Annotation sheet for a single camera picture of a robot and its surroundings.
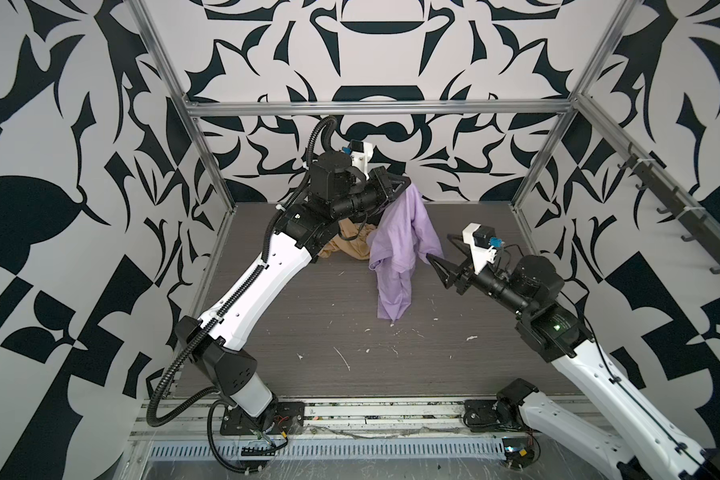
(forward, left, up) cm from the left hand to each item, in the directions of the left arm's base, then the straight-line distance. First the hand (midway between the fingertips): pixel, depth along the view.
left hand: (417, 171), depth 59 cm
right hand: (-9, -6, -12) cm, 16 cm away
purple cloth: (-5, +2, -14) cm, 16 cm away
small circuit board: (-43, -25, -49) cm, 69 cm away
